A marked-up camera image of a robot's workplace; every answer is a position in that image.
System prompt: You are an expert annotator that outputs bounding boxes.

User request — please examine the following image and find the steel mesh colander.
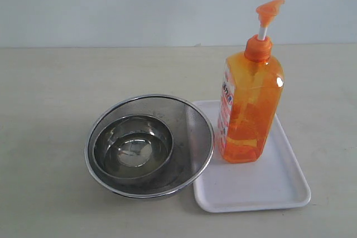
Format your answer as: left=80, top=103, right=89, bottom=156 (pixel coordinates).
left=84, top=94, right=215, bottom=200

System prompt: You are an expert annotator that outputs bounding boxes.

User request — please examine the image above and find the white plastic tray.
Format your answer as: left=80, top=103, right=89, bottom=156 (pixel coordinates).
left=192, top=99, right=312, bottom=214

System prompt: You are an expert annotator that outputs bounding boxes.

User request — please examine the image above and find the orange pump soap bottle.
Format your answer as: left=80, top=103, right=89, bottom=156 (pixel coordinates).
left=217, top=0, right=285, bottom=164

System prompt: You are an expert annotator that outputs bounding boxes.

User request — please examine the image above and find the small stainless steel bowl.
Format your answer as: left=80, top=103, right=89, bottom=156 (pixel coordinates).
left=90, top=114, right=174, bottom=184

